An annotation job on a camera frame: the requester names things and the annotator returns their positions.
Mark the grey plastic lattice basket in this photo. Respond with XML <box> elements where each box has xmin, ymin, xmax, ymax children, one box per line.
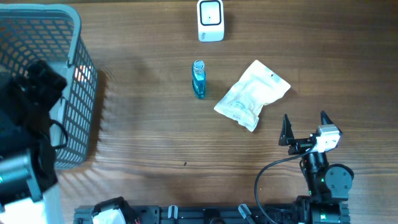
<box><xmin>1</xmin><ymin>4</ymin><xmax>98</xmax><ymax>169</ymax></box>

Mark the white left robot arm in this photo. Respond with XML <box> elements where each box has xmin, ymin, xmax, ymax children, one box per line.
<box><xmin>1</xmin><ymin>60</ymin><xmax>94</xmax><ymax>223</ymax></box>

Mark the black right camera cable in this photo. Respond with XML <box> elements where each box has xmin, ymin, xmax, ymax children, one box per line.
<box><xmin>254</xmin><ymin>144</ymin><xmax>317</xmax><ymax>224</ymax></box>

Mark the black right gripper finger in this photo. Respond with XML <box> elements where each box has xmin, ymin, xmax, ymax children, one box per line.
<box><xmin>279</xmin><ymin>114</ymin><xmax>295</xmax><ymax>146</ymax></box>
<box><xmin>320</xmin><ymin>111</ymin><xmax>334</xmax><ymax>125</ymax></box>

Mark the white resealable pouch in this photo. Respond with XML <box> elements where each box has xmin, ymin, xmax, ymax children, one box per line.
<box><xmin>214</xmin><ymin>60</ymin><xmax>291</xmax><ymax>132</ymax></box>

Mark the white barcode scanner box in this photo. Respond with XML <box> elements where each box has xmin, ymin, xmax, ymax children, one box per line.
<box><xmin>197</xmin><ymin>0</ymin><xmax>224</xmax><ymax>42</ymax></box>

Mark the blue mouthwash bottle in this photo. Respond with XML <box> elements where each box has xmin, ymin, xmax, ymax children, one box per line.
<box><xmin>192</xmin><ymin>60</ymin><xmax>206</xmax><ymax>99</ymax></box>

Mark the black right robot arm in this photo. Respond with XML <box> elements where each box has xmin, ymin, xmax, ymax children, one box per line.
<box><xmin>279</xmin><ymin>111</ymin><xmax>354</xmax><ymax>223</ymax></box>

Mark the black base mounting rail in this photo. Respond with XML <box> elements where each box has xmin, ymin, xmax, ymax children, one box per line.
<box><xmin>73</xmin><ymin>203</ymin><xmax>351</xmax><ymax>224</ymax></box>

